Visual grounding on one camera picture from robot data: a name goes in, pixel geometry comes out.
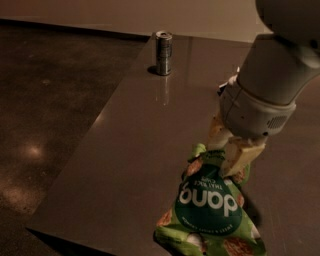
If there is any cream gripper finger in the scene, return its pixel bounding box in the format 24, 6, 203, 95
207, 113, 232, 150
218, 134, 267, 177

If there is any silver redbull can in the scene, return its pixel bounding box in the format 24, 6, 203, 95
155, 31, 173, 76

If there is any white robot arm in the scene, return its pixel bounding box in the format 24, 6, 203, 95
207, 0, 320, 177

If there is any blue vinegar chip bag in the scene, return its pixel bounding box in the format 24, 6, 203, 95
217, 66, 240, 96

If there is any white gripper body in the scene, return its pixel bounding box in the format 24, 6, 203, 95
219, 76, 296, 139

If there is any green rice chip bag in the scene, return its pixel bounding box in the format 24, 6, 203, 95
154, 144, 267, 256

